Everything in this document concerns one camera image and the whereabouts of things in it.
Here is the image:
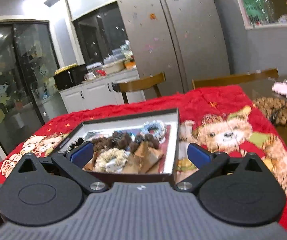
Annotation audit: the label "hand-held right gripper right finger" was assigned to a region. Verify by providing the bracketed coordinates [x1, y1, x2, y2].
[175, 142, 263, 193]

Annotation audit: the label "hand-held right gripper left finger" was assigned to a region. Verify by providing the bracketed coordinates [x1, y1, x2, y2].
[18, 141, 109, 193]

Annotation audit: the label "gold bow hair clip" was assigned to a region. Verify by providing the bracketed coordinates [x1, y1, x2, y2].
[83, 150, 101, 172]
[133, 141, 164, 173]

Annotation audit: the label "blue and white scrunchie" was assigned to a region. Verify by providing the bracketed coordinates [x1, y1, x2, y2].
[141, 120, 168, 143]

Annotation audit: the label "black tray box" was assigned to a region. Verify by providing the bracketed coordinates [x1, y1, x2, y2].
[51, 108, 180, 184]

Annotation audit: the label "red printed blanket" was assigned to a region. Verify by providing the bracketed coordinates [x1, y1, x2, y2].
[0, 85, 287, 235]

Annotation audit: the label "white cabinet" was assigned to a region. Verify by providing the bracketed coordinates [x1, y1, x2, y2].
[59, 69, 146, 114]

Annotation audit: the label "black oven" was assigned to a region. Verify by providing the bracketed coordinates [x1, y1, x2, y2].
[53, 64, 87, 90]

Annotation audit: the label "wooden bead trivet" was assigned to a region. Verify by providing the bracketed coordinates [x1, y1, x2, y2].
[252, 97, 287, 126]

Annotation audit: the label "wooden chair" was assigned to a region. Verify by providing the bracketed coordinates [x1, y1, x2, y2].
[192, 68, 279, 89]
[112, 72, 166, 104]

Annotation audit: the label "row of yellow items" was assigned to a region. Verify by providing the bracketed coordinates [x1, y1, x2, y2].
[54, 63, 79, 75]

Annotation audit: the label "beige basin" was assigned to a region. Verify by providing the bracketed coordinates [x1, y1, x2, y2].
[103, 61, 125, 74]

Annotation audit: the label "glass sliding door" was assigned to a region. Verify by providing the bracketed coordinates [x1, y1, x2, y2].
[0, 21, 69, 155]

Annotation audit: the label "pink cloth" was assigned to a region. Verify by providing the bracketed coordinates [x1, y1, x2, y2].
[272, 79, 287, 96]

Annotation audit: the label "plastic bags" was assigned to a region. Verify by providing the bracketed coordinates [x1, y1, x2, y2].
[120, 40, 136, 64]

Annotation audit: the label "silver refrigerator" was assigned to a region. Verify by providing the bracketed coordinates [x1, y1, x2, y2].
[115, 0, 231, 93]

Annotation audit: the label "dark window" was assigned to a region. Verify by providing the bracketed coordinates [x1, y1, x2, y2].
[72, 1, 129, 65]

